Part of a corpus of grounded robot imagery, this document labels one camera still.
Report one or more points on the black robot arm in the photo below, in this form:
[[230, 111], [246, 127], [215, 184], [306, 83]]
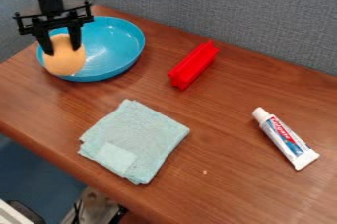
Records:
[[55, 16]]

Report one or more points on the white toothpaste tube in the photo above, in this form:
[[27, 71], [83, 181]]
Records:
[[298, 152]]

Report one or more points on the black white object corner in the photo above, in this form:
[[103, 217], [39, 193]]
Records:
[[18, 213]]

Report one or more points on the grey table leg frame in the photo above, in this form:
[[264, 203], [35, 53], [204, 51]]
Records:
[[95, 208]]

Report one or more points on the blue plate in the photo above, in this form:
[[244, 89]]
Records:
[[114, 42]]

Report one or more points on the red plastic block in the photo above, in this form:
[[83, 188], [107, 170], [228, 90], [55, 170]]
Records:
[[194, 65]]

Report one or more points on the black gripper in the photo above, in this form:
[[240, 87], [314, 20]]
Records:
[[55, 15]]

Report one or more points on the light blue folded cloth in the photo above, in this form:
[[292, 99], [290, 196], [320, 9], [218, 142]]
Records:
[[132, 140]]

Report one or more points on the yellow ball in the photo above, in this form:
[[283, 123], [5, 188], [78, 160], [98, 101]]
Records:
[[67, 61]]

